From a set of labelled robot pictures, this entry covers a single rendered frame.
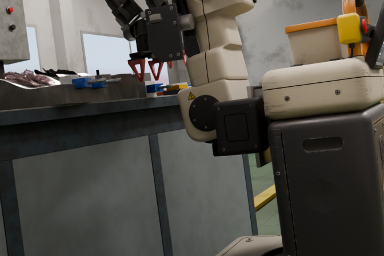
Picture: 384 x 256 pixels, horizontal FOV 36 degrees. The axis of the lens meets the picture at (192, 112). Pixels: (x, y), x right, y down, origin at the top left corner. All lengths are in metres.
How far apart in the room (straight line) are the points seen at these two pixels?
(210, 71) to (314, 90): 0.36
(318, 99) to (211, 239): 1.07
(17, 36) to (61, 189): 1.28
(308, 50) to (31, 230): 0.88
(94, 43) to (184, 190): 7.06
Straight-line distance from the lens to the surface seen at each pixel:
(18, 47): 2.85
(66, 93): 1.63
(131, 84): 2.02
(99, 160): 1.84
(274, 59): 11.18
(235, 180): 2.50
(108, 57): 9.43
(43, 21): 8.22
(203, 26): 1.71
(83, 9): 9.11
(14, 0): 2.90
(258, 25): 11.30
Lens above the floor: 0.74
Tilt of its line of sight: level
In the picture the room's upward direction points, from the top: 7 degrees counter-clockwise
